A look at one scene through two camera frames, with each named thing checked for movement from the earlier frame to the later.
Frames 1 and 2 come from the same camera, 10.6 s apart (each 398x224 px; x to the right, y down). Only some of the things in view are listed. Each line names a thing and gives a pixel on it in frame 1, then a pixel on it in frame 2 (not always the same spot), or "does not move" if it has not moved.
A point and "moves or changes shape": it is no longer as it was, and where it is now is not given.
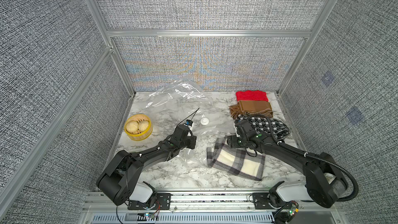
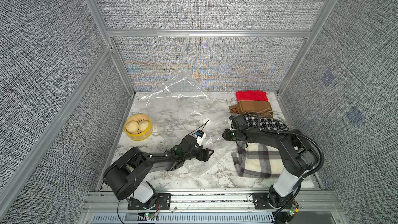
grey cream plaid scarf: [236, 161] moves or changes shape
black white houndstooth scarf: [260, 124] does not move
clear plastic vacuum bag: [186, 101] moves or changes shape
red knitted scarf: [251, 95] does not move
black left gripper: [193, 138] to [206, 156]
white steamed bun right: [143, 125] does not move
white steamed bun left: [132, 126] does not move
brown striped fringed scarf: [245, 107] does not move
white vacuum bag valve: [204, 121] does not move
